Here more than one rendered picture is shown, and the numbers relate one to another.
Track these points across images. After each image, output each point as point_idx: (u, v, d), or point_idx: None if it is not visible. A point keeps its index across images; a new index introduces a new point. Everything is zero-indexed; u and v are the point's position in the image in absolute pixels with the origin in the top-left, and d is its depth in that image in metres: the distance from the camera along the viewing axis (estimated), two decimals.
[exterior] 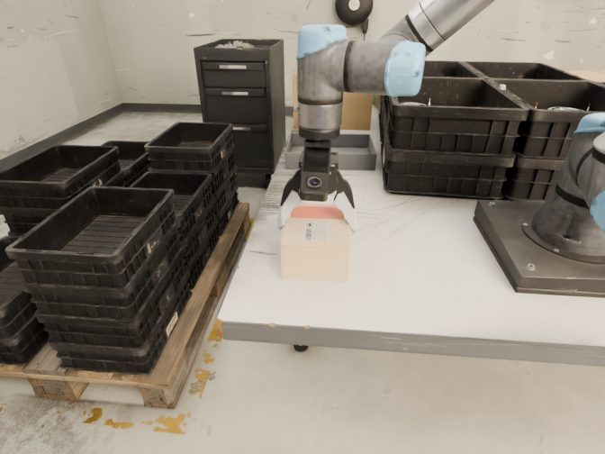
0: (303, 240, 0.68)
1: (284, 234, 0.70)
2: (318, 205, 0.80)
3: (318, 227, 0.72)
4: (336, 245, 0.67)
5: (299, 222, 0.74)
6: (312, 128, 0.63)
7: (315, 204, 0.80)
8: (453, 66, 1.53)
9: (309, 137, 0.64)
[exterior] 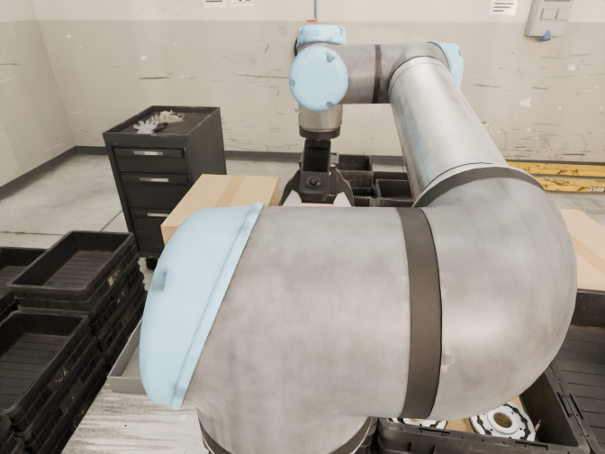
0: None
1: None
2: (319, 205, 0.80)
3: None
4: None
5: None
6: (312, 128, 0.63)
7: (316, 204, 0.80)
8: (365, 203, 1.26)
9: (309, 137, 0.64)
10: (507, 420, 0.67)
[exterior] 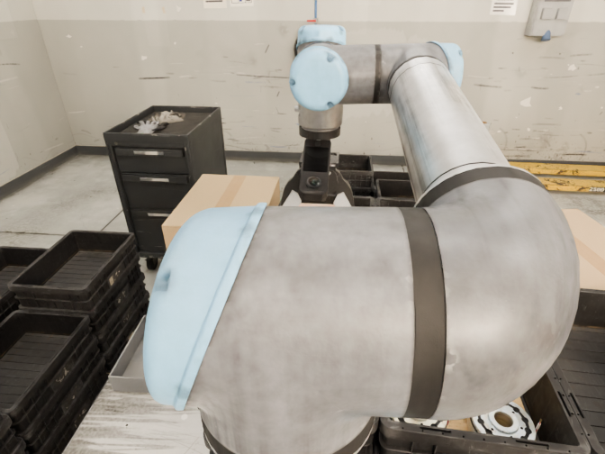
0: None
1: None
2: (319, 205, 0.80)
3: None
4: None
5: None
6: (312, 128, 0.63)
7: (316, 204, 0.80)
8: (366, 203, 1.26)
9: (309, 137, 0.64)
10: (508, 419, 0.67)
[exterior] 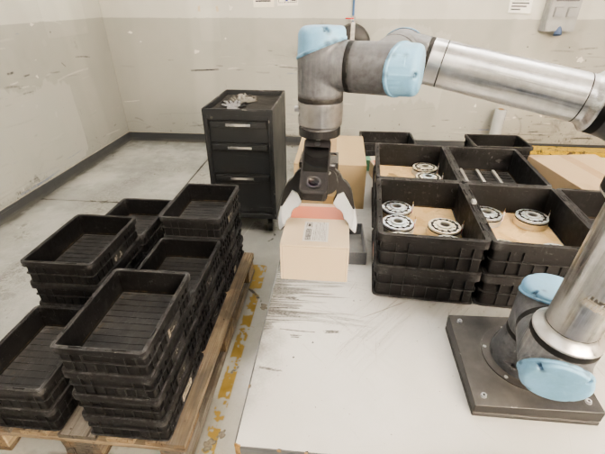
0: (302, 240, 0.68)
1: (284, 234, 0.70)
2: (319, 205, 0.80)
3: (318, 227, 0.72)
4: (335, 245, 0.67)
5: (299, 222, 0.74)
6: (312, 128, 0.63)
7: (316, 204, 0.80)
8: (437, 149, 1.71)
9: (309, 137, 0.64)
10: None
